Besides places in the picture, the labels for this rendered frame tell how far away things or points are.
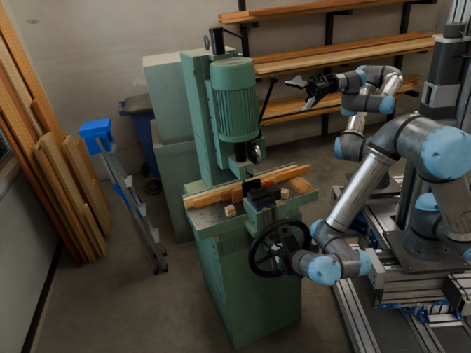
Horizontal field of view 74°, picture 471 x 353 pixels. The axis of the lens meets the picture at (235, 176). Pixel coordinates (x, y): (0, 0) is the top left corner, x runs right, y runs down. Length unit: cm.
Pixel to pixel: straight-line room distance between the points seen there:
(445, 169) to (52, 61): 337
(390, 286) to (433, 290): 18
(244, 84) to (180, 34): 236
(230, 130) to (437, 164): 75
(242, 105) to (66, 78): 263
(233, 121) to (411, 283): 93
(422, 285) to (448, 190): 57
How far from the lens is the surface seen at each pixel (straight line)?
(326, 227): 104
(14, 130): 239
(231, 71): 121
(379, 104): 149
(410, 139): 90
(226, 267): 152
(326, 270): 90
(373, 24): 440
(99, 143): 195
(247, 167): 140
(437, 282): 149
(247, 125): 128
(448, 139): 87
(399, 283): 142
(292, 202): 147
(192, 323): 216
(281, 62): 336
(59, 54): 362
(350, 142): 168
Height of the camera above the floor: 172
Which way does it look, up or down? 30 degrees down
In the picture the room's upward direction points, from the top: 7 degrees counter-clockwise
